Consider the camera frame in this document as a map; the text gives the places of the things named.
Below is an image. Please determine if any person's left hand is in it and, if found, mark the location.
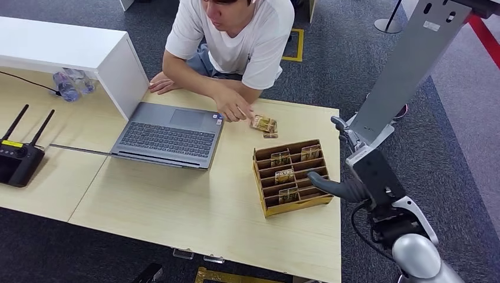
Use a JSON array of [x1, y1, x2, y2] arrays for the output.
[[212, 86, 255, 123]]

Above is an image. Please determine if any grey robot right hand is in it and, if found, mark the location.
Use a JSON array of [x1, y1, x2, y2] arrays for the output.
[[307, 116, 408, 209]]

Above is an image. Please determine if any person's right hand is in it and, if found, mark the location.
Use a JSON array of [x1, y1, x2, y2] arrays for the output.
[[148, 71, 181, 96]]

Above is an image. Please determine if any wooden slotted card holder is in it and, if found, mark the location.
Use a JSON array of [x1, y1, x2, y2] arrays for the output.
[[252, 139, 334, 218]]

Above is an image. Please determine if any person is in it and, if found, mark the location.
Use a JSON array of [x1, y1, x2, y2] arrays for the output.
[[148, 0, 295, 123]]

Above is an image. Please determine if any grey laptop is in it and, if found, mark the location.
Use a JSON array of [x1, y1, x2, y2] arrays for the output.
[[48, 101, 226, 171]]

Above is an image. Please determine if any clear plastic water bottle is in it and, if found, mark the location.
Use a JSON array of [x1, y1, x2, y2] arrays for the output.
[[52, 70, 81, 104], [63, 68, 97, 96]]

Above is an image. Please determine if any white desk shelf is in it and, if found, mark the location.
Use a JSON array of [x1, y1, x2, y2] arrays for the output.
[[0, 16, 150, 121]]

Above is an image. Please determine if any grey slanted kiosk stand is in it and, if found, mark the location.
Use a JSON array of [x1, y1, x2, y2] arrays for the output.
[[343, 0, 500, 150]]

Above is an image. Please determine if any stanchion pole with round base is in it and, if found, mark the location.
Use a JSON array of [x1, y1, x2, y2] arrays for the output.
[[373, 0, 404, 35]]

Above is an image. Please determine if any black remote controller with antennas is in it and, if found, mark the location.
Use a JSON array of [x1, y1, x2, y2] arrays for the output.
[[0, 103, 56, 189]]

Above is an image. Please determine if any black box under desk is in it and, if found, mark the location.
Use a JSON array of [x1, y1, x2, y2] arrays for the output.
[[130, 262, 165, 283]]

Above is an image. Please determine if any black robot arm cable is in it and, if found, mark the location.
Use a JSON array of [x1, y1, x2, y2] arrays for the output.
[[350, 200, 397, 263]]

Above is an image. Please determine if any thin black desk cable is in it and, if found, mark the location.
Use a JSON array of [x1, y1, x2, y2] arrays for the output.
[[0, 70, 62, 97]]

